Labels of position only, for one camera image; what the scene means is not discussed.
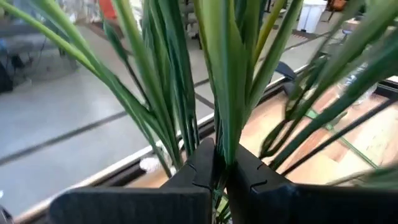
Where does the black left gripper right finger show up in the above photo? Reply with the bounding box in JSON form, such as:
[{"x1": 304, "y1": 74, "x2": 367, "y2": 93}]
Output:
[{"x1": 226, "y1": 144, "x2": 398, "y2": 224}]

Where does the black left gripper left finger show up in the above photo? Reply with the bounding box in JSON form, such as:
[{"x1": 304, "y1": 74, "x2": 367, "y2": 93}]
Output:
[{"x1": 49, "y1": 138, "x2": 216, "y2": 224}]

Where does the clear glass vase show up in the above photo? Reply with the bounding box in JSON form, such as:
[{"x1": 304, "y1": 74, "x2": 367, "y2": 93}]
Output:
[{"x1": 340, "y1": 63, "x2": 379, "y2": 105}]

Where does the green leaf stem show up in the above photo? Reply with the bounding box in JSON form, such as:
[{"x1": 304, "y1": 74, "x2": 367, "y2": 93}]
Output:
[{"x1": 306, "y1": 110, "x2": 379, "y2": 169}]

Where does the small black table device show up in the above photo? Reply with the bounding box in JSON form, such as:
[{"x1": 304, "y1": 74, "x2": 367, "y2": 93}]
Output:
[{"x1": 275, "y1": 61, "x2": 298, "y2": 96}]

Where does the black aluminium table frame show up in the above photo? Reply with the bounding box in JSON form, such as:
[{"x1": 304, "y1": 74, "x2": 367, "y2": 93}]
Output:
[{"x1": 93, "y1": 77, "x2": 398, "y2": 189}]

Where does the orange wall panel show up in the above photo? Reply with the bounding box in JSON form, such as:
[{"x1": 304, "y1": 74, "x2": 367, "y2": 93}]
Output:
[{"x1": 99, "y1": 0, "x2": 118, "y2": 20}]

